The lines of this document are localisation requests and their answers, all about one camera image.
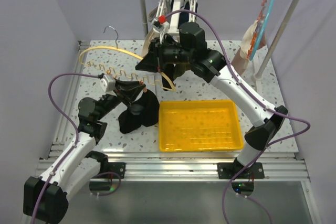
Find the pink beige underwear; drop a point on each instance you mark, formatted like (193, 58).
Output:
(240, 60)

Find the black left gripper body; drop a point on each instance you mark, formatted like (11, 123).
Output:
(119, 98)

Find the navy blue underwear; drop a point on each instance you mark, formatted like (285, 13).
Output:
(184, 17)

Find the olive green underwear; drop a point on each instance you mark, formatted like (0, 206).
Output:
(180, 69)

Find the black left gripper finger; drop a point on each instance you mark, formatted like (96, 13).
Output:
(135, 86)
(136, 109)

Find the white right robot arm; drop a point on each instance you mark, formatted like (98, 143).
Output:
(211, 66)

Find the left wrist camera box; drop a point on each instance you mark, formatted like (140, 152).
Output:
(107, 83)

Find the white rectangular clip hanger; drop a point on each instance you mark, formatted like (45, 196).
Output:
(164, 8)

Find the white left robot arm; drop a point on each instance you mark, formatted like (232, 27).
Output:
(47, 196)

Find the blue round clip hanger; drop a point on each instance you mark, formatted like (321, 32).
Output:
(262, 21)

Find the yellow plastic tray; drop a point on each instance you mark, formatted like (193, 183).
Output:
(199, 126)

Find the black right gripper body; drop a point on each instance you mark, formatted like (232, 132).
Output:
(172, 54)

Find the yellow round clip hanger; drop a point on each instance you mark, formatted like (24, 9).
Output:
(132, 76)

